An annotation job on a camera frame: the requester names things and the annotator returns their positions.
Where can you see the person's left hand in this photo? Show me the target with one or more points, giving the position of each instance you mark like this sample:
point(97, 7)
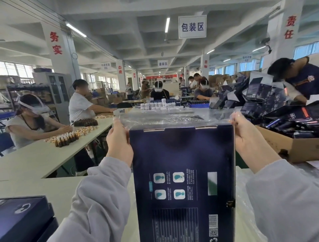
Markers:
point(119, 144)

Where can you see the person's right hand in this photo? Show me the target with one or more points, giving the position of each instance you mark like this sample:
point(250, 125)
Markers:
point(251, 144)

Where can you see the person's left thumb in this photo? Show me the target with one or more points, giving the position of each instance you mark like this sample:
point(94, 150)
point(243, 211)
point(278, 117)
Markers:
point(120, 127)

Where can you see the person's right thumb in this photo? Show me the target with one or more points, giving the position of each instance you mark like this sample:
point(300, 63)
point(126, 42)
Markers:
point(236, 120)

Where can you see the clear plastic bag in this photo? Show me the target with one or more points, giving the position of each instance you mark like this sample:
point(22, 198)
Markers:
point(174, 118)

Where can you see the large dark blue product box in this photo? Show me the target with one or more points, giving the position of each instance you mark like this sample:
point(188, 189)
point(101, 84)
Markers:
point(183, 184)

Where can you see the person's right forearm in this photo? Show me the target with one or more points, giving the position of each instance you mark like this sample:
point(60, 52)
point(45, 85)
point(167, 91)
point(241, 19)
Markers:
point(284, 202)

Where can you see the person's left forearm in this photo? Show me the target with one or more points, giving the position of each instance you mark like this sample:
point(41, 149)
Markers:
point(97, 199)

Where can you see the heap of gold caps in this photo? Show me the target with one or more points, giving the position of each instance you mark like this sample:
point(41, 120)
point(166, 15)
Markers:
point(104, 116)

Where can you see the pile of dark blue cartons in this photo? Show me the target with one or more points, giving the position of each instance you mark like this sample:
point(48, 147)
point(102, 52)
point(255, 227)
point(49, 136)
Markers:
point(259, 96)

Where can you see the stack of cardboard boxes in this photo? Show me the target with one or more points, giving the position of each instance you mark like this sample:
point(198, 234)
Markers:
point(107, 96)

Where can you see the cluster of brown bottles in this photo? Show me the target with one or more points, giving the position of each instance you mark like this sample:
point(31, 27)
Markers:
point(86, 122)

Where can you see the pile of gold caps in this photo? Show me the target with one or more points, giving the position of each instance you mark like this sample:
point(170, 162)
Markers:
point(82, 131)

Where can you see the blue tray of dark bottles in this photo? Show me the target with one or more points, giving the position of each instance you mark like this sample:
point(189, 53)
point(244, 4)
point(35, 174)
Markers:
point(198, 102)

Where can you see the heap of brown shipping cartons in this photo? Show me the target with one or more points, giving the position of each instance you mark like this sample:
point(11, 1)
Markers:
point(221, 80)

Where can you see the group of white jars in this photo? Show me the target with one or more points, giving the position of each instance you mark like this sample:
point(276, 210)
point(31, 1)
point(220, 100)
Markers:
point(159, 105)

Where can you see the white headset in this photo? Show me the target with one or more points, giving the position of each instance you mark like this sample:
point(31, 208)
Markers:
point(158, 85)
point(35, 106)
point(204, 84)

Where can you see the group of small brown bottles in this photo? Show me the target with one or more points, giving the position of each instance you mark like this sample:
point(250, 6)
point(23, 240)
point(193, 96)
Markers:
point(66, 139)

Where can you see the brown cardboard box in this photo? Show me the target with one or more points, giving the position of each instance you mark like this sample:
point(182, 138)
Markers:
point(286, 147)

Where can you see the heap of dark slim packets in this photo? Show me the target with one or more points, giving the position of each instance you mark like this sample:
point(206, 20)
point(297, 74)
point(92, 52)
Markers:
point(294, 124)

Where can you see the small white hanging sign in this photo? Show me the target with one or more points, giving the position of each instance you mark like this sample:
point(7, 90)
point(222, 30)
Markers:
point(105, 66)
point(163, 63)
point(247, 58)

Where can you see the ceiling tube light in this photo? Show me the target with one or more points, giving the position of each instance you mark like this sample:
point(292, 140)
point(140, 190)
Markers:
point(259, 48)
point(210, 51)
point(167, 25)
point(76, 30)

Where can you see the grey metal cabinet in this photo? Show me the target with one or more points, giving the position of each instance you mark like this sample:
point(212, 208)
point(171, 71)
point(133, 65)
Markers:
point(56, 92)

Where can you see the dark storage rack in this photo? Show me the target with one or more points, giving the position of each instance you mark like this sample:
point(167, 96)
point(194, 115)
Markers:
point(27, 97)

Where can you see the large white hanging sign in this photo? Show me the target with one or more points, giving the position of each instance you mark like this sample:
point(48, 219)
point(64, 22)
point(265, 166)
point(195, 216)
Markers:
point(192, 27)

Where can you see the blue chair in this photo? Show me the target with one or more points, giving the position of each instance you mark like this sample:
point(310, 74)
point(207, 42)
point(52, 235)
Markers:
point(6, 143)

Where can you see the dark blue box with emblem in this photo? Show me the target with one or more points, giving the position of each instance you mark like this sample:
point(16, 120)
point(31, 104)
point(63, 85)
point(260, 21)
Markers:
point(22, 219)

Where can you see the wall mounted fan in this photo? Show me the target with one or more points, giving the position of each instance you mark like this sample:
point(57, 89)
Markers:
point(266, 43)

